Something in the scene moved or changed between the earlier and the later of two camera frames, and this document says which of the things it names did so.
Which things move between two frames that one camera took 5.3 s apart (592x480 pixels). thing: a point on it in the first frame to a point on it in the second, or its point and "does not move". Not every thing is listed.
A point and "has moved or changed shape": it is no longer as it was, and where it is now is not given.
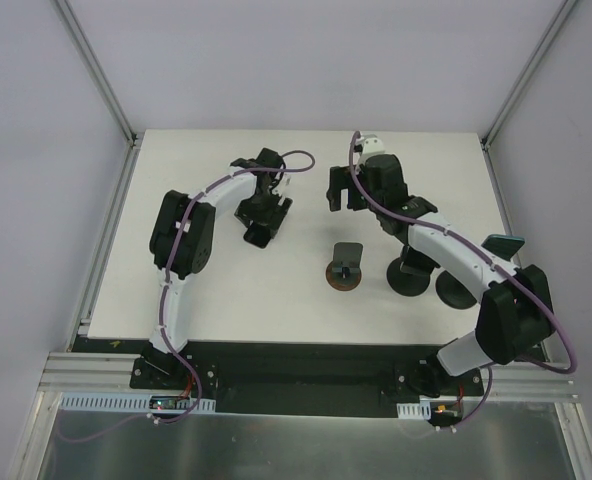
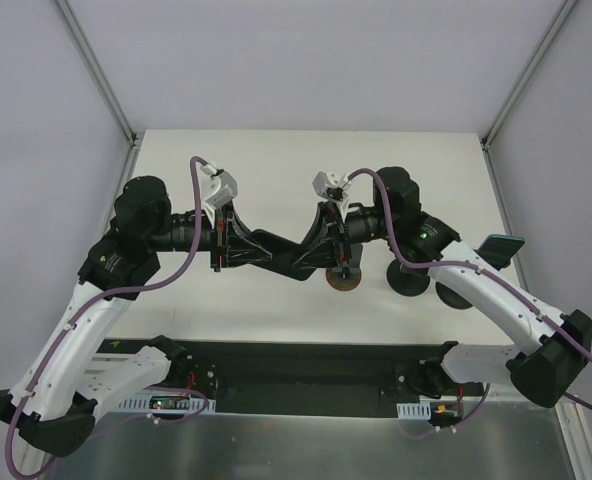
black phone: [503, 245] does not move
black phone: [258, 234] has moved or changed shape
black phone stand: [408, 279] does not move
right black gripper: [346, 187] to [341, 236]
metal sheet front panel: [515, 440] does not move
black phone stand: [453, 293] does not move
